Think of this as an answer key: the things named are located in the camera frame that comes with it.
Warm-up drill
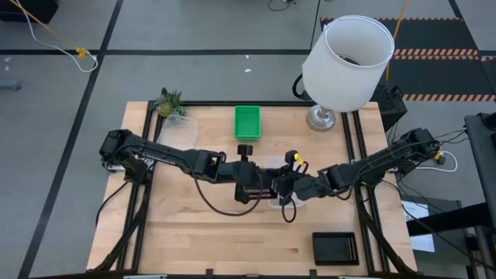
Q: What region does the black equipment box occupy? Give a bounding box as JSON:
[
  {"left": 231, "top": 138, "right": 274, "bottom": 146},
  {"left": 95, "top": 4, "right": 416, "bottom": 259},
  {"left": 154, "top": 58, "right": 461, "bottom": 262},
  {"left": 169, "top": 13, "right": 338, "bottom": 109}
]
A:
[{"left": 370, "top": 84, "right": 408, "bottom": 133}]

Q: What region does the black hazard-striped floor mat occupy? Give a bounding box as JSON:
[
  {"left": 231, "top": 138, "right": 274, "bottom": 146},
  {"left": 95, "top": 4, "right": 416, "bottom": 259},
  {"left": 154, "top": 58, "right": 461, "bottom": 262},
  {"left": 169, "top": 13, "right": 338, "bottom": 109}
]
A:
[{"left": 319, "top": 16, "right": 496, "bottom": 102}]

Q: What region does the white paper sheet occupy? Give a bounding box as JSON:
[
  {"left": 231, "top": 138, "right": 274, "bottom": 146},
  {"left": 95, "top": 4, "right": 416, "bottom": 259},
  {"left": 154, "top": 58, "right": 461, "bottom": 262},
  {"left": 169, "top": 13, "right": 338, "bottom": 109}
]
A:
[{"left": 401, "top": 200, "right": 436, "bottom": 253}]

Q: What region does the black metal stand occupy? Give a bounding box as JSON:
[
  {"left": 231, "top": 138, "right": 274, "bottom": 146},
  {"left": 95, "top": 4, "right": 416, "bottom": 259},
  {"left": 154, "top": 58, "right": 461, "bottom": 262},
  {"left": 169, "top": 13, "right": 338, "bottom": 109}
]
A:
[{"left": 406, "top": 112, "right": 496, "bottom": 279}]

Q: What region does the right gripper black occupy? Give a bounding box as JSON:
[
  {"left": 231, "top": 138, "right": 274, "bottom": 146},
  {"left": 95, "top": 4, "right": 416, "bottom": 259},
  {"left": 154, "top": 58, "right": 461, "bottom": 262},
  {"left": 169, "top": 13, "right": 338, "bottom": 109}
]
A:
[{"left": 278, "top": 174, "right": 323, "bottom": 205}]

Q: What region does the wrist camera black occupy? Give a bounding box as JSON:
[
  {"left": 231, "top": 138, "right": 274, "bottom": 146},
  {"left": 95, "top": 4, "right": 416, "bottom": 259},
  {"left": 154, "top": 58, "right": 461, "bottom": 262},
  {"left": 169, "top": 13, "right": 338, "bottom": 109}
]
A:
[
  {"left": 236, "top": 143, "right": 254, "bottom": 163},
  {"left": 284, "top": 150, "right": 300, "bottom": 168}
]

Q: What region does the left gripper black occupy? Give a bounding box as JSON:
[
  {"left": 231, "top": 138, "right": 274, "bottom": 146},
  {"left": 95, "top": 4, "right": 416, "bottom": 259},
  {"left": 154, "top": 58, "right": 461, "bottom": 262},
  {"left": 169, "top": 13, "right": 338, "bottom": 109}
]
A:
[{"left": 231, "top": 160, "right": 288, "bottom": 188}]

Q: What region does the black box on floor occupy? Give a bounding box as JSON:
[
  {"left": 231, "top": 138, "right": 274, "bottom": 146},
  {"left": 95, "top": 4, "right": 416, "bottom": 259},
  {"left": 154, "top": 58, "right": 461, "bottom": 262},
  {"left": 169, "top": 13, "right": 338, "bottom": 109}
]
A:
[{"left": 0, "top": 0, "right": 59, "bottom": 24}]

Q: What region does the black base cable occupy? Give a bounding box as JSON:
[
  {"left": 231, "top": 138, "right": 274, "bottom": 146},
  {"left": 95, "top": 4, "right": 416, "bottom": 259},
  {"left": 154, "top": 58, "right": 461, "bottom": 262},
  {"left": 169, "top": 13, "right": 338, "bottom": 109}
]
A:
[{"left": 95, "top": 180, "right": 131, "bottom": 228}]

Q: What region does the table lamp white shade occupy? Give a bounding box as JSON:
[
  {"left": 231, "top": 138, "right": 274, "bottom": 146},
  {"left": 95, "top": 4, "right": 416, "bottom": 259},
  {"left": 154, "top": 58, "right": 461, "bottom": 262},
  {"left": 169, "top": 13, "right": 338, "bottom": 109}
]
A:
[{"left": 301, "top": 14, "right": 396, "bottom": 133}]

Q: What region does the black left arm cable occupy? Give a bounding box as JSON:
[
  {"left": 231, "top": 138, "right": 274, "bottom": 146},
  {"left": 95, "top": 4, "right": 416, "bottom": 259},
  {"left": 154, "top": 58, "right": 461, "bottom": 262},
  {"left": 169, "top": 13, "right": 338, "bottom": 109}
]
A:
[{"left": 192, "top": 176, "right": 261, "bottom": 217}]

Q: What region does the yellow floor cord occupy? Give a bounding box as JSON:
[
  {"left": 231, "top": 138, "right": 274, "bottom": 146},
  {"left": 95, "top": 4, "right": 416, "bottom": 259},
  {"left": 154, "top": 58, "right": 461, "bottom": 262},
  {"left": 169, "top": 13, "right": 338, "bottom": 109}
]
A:
[
  {"left": 8, "top": 0, "right": 88, "bottom": 59},
  {"left": 384, "top": 0, "right": 408, "bottom": 82}
]

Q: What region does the black lamp cord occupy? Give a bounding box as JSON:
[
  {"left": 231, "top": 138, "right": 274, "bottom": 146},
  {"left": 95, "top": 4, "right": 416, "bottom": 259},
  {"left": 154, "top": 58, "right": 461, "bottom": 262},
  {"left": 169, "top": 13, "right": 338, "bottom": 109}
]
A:
[{"left": 291, "top": 72, "right": 313, "bottom": 102}]

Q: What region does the small potted succulent plant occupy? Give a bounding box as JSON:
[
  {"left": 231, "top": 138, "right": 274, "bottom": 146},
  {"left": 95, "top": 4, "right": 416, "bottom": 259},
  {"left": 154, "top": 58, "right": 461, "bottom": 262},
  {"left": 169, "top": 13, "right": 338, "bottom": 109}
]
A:
[{"left": 153, "top": 88, "right": 187, "bottom": 119}]

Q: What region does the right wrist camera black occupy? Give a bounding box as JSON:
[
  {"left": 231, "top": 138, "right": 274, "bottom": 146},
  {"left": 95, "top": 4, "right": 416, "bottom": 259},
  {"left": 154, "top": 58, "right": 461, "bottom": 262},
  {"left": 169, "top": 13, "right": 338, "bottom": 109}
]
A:
[{"left": 284, "top": 150, "right": 300, "bottom": 168}]

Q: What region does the black aluminium table frame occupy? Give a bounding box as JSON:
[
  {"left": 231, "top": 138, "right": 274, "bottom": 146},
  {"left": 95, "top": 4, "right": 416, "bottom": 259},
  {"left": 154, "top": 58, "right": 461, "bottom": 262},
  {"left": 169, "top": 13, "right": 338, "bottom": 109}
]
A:
[{"left": 91, "top": 99, "right": 418, "bottom": 279}]

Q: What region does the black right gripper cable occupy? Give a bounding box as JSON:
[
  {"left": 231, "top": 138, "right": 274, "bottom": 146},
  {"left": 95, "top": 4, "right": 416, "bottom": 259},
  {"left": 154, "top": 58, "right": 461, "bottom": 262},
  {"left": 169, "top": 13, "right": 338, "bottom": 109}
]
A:
[{"left": 279, "top": 160, "right": 310, "bottom": 224}]

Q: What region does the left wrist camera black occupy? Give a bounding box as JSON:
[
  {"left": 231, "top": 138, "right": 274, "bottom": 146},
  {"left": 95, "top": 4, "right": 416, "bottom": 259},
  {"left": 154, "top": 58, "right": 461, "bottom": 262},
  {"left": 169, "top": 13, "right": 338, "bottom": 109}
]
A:
[{"left": 236, "top": 143, "right": 254, "bottom": 163}]

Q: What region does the white floor cable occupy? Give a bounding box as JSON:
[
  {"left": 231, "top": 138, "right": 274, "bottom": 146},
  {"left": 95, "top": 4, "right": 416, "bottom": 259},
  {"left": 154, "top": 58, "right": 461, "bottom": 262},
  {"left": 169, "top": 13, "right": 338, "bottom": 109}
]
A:
[{"left": 15, "top": 0, "right": 99, "bottom": 74}]

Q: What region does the white power cable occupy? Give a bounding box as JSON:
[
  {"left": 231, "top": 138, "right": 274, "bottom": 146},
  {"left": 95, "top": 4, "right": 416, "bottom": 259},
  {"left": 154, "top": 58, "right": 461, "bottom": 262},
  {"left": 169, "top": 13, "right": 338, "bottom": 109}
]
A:
[{"left": 416, "top": 150, "right": 459, "bottom": 174}]

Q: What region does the green plastic slotted basket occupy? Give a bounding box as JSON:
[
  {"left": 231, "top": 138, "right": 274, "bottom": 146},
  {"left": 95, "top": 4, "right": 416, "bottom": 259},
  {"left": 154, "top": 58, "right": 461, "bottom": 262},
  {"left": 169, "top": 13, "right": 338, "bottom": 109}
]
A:
[{"left": 233, "top": 105, "right": 262, "bottom": 141}]

